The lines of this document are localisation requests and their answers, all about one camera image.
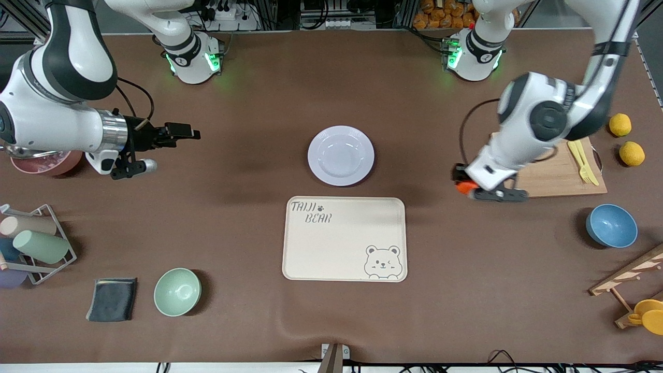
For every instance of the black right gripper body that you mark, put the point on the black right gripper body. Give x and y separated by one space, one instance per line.
139 132

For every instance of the orange mandarin fruit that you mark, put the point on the orange mandarin fruit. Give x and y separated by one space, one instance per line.
467 187

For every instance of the lavender round plate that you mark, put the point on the lavender round plate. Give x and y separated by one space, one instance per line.
341 155

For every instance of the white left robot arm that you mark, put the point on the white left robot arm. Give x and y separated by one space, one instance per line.
538 103

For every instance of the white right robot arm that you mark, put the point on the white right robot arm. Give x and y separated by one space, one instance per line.
52 119

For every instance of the bamboo cutting board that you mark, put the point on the bamboo cutting board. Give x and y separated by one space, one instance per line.
559 176

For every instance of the pink bowl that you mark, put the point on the pink bowl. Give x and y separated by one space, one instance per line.
52 165

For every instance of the yellow plastic fork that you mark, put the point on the yellow plastic fork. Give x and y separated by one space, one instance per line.
576 155

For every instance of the yellow plastic knife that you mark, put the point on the yellow plastic knife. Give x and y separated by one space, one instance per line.
584 155

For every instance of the shiny metal scoop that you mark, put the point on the shiny metal scoop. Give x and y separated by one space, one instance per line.
23 152

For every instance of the white power strip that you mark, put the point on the white power strip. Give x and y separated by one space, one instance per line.
233 20

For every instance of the blue bowl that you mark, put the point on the blue bowl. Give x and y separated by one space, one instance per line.
612 226

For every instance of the beige cup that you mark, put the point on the beige cup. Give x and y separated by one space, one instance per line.
31 224

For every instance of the cream bear print tray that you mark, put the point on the cream bear print tray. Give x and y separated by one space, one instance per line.
331 243

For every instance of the mint green cup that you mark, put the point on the mint green cup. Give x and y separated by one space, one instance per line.
41 246

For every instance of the mint green bowl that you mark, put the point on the mint green bowl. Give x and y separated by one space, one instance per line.
177 292

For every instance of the pile of orange breads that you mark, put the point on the pile of orange breads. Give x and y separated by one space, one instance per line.
445 13

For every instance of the yellow lemon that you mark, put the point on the yellow lemon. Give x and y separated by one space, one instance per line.
620 125
632 154

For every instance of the dark grey folded cloth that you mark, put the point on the dark grey folded cloth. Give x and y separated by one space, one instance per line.
111 299

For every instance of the wooden peg rack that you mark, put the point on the wooden peg rack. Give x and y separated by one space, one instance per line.
627 274

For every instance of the blue cup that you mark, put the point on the blue cup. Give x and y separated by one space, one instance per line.
8 249

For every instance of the purple cup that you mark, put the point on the purple cup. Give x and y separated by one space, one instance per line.
10 278

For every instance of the metal camera mount clamp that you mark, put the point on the metal camera mount clamp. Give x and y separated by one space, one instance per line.
334 357

